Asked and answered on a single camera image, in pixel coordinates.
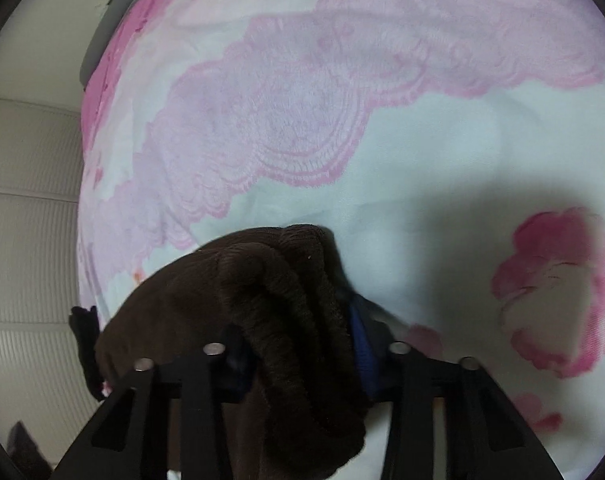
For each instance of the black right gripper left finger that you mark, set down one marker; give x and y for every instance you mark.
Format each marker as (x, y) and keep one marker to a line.
(128, 436)

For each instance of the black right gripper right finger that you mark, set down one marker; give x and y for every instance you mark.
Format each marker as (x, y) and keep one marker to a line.
(485, 437)

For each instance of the dark brown corduroy pants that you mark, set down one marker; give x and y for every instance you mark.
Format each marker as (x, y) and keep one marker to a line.
(278, 300)

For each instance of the white louvered wardrobe door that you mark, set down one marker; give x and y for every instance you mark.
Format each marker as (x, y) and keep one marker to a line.
(41, 382)

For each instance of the pink floral bed sheet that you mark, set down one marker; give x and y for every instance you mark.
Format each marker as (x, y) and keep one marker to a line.
(456, 148)

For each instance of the grey bed headboard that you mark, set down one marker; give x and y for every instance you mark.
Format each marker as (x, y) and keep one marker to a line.
(112, 16)

